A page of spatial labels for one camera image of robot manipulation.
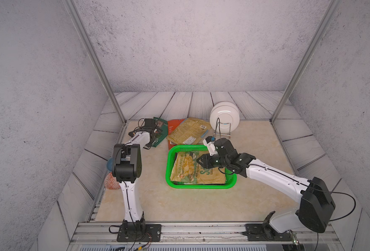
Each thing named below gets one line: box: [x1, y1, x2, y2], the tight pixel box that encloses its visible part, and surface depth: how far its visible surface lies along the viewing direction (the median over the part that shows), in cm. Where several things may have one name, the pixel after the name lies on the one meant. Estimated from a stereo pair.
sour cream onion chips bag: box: [170, 150, 227, 185], surface depth 86 cm
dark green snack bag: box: [149, 116, 169, 148], surface depth 113 cm
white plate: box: [209, 101, 240, 134], surface depth 106 cm
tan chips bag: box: [166, 117, 212, 145], surface depth 113 cm
